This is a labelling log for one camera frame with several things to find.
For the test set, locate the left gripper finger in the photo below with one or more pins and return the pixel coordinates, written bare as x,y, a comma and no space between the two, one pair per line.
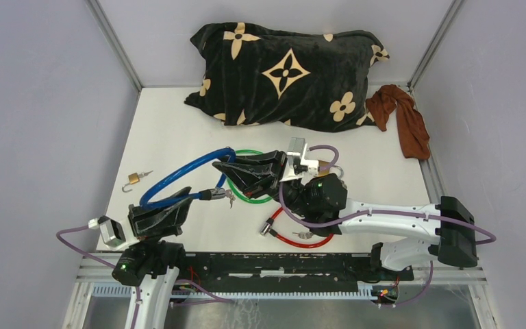
163,200
155,220

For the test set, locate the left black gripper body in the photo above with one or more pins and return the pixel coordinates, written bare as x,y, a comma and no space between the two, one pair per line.
153,233

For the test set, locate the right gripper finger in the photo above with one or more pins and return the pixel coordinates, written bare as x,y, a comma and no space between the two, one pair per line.
271,160
247,178

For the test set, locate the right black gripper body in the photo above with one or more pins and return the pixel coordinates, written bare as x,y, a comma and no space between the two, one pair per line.
269,187

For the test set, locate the blue cable lock keys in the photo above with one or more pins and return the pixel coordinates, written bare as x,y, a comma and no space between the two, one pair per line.
230,196

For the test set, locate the green cable lock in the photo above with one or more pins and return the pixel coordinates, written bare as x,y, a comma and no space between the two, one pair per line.
238,193

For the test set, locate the blue cable lock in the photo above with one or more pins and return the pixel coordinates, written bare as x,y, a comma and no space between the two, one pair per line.
191,166

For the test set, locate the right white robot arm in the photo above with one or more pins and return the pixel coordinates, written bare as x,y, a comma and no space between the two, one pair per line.
444,231

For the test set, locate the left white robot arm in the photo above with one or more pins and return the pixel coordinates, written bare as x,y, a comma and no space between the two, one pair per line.
148,264

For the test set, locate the small brass padlock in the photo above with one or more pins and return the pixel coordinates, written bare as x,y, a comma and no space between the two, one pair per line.
133,179

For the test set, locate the black floral pillow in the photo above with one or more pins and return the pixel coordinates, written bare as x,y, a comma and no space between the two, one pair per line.
254,76

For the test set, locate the brown cloth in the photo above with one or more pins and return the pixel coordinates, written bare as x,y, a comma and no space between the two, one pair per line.
413,135

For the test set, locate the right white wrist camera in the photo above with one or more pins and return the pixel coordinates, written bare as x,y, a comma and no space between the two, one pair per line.
297,163

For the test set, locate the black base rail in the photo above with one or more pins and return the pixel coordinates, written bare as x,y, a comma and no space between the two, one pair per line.
233,276

